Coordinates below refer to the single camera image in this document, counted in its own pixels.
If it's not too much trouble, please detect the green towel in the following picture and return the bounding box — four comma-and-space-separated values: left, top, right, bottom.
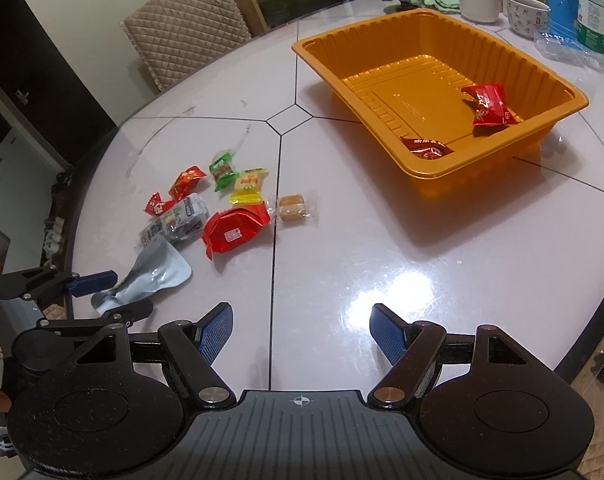
411, 0, 462, 15

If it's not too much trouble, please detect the grey foil pouch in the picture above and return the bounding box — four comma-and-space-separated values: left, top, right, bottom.
91, 235, 193, 316

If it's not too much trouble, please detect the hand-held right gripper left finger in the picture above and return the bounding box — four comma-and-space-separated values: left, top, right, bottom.
57, 302, 235, 411

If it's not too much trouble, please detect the patterned mug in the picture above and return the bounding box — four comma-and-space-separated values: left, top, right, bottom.
504, 0, 550, 39

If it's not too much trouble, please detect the large red snack packet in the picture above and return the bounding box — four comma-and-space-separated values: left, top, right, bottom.
460, 82, 525, 137

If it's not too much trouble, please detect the red cartoon print snack packet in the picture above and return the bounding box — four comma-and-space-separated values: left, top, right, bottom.
169, 166, 207, 200

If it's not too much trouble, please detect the silver printed snack packet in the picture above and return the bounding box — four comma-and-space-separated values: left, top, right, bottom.
134, 194, 210, 251

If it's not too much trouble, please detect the blue clear plastic pack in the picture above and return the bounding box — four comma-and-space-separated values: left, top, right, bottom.
534, 0, 588, 62

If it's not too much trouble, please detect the white mug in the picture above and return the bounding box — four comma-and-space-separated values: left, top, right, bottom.
456, 0, 500, 24

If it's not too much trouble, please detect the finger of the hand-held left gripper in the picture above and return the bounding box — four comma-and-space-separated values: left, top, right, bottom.
0, 267, 119, 302
12, 301, 155, 347

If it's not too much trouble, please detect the dark red snack packet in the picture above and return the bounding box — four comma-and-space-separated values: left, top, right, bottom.
400, 136, 455, 161

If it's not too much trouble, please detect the yellow snack packet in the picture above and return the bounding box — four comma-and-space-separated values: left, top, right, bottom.
230, 168, 270, 205

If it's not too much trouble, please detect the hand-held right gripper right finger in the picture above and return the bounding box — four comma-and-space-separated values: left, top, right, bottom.
368, 303, 532, 410

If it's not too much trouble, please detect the green snack packet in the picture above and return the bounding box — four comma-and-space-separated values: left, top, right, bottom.
209, 150, 241, 192

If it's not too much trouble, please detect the beige quilted chair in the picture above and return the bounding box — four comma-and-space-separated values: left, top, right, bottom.
122, 0, 253, 93

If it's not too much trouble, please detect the orange plastic tray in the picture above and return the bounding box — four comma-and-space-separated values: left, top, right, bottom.
291, 8, 590, 196

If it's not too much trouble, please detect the clear wrapped small cake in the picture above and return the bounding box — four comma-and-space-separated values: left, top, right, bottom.
267, 192, 317, 225

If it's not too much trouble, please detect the small red candy packet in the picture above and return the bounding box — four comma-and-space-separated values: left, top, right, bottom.
142, 191, 179, 217

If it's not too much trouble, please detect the dark cabinet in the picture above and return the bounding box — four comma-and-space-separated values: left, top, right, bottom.
0, 0, 119, 171

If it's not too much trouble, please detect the wide red snack packet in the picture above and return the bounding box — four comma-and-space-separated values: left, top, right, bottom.
202, 205, 273, 260

